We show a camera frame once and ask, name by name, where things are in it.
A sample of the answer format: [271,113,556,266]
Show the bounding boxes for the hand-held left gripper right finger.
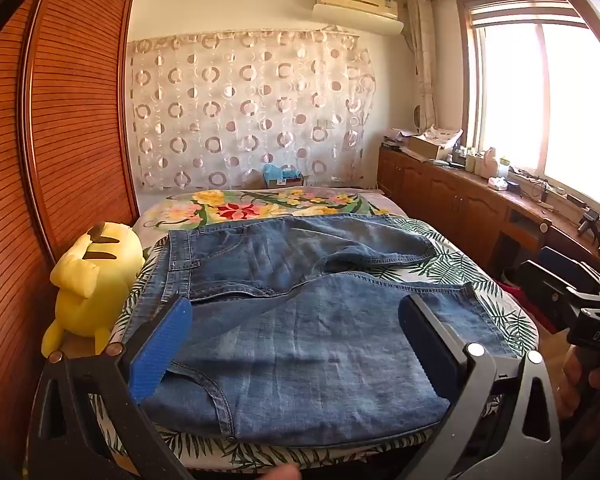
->
[395,292,563,480]

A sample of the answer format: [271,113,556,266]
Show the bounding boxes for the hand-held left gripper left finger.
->
[27,294,196,480]

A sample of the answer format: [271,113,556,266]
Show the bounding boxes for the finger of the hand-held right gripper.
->
[539,246,600,288]
[518,259,581,297]

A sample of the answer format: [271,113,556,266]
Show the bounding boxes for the blue denim pants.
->
[115,212,511,448]

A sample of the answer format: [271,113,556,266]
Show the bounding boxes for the person's right hand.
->
[554,347,597,413]

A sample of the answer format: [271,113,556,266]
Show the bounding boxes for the red blanket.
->
[497,280,536,316]

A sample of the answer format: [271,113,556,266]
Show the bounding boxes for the black stand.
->
[579,207,600,252]

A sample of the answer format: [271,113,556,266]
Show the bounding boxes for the yellow plush toy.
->
[41,222,146,358]

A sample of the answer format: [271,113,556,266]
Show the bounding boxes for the long wooden cabinet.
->
[377,142,600,311]

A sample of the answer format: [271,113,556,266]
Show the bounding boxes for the wooden framed window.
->
[456,0,600,208]

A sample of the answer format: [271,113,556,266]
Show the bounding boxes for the cardboard box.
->
[409,135,454,162]

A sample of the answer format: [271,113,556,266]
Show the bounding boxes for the patterned paper bag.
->
[426,124,464,145]

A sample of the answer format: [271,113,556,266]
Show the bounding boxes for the floral bed sheet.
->
[132,187,407,242]

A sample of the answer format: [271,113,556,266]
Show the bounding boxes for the blue plastic item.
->
[262,162,305,189]

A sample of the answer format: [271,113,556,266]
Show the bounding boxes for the tied patterned window curtain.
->
[405,0,439,132]

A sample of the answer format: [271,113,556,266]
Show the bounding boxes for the wooden slatted wardrobe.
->
[0,0,142,461]

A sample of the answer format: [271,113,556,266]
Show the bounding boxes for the sheer circle-patterned curtain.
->
[128,30,377,192]

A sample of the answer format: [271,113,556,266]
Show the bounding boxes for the wall air conditioner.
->
[313,0,405,36]

